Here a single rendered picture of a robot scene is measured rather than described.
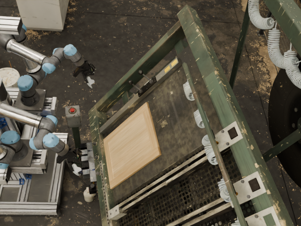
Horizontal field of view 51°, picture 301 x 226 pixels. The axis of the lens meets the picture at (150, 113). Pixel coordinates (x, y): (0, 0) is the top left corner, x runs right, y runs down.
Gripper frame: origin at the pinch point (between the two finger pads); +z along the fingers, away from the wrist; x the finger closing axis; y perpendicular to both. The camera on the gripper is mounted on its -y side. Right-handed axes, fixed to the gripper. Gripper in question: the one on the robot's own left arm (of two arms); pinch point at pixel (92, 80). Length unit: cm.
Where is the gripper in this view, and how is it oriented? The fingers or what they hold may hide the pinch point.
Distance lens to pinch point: 242.0
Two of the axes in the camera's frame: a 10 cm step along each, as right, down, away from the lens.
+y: 9.3, -2.2, -3.0
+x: 0.0, -8.2, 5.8
